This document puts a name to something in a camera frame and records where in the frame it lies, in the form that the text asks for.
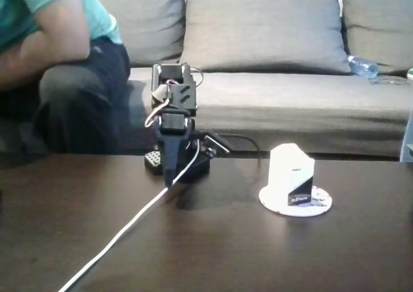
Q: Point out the clear plastic water bottle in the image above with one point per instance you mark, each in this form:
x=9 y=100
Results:
x=363 y=66

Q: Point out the pale translucent container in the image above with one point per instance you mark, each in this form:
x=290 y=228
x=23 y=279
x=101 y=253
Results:
x=407 y=143

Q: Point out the green round thing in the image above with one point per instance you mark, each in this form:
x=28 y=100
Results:
x=410 y=73

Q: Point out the white and black servo box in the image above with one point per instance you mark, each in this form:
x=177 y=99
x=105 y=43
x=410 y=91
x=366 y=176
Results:
x=287 y=172

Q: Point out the round white printed coaster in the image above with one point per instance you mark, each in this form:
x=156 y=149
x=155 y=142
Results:
x=319 y=204

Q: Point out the grey sofa back cushion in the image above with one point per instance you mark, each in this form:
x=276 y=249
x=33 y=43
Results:
x=377 y=20
x=148 y=24
x=264 y=33

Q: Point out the grey sofa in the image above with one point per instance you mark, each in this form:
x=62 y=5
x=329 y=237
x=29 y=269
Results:
x=290 y=104

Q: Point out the person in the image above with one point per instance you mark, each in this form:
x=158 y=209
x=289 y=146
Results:
x=77 y=88

